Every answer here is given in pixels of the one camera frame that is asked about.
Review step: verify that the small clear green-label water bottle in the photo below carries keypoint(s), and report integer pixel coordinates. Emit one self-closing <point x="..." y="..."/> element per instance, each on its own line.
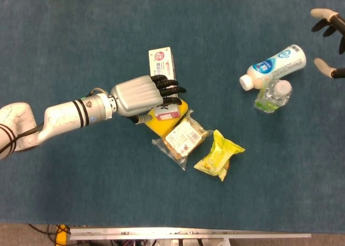
<point x="272" y="100"/>

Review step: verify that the white blue drink bottle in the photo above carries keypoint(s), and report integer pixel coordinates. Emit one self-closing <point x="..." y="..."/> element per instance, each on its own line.
<point x="272" y="68"/>

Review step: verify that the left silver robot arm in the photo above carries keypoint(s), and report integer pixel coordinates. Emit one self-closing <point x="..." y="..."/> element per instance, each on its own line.
<point x="62" y="116"/>

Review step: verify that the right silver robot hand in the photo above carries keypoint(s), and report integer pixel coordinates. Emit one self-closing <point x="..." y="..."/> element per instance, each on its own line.
<point x="338" y="19"/>

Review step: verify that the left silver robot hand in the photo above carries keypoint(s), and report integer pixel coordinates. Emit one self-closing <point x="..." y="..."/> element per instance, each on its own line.
<point x="134" y="95"/>

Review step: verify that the white toothpaste box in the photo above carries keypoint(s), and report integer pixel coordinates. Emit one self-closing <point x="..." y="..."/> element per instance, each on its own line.
<point x="161" y="62"/>

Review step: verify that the yellow snack bag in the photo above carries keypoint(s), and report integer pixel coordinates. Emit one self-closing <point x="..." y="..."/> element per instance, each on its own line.
<point x="218" y="157"/>

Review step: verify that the yellow power strip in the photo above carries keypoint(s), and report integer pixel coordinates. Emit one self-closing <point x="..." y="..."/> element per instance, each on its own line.
<point x="62" y="238"/>

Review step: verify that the yellow sponge block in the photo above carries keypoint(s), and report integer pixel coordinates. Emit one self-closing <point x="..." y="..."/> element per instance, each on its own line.
<point x="161" y="127"/>

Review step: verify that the aluminium rail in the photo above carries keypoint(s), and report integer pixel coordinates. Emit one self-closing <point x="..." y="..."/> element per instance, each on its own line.
<point x="161" y="233"/>

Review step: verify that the teal table cloth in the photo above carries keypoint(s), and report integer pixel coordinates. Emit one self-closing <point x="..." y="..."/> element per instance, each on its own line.
<point x="54" y="41"/>

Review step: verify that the clear bag with white label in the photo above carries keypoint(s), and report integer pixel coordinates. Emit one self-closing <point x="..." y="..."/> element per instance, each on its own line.
<point x="183" y="140"/>

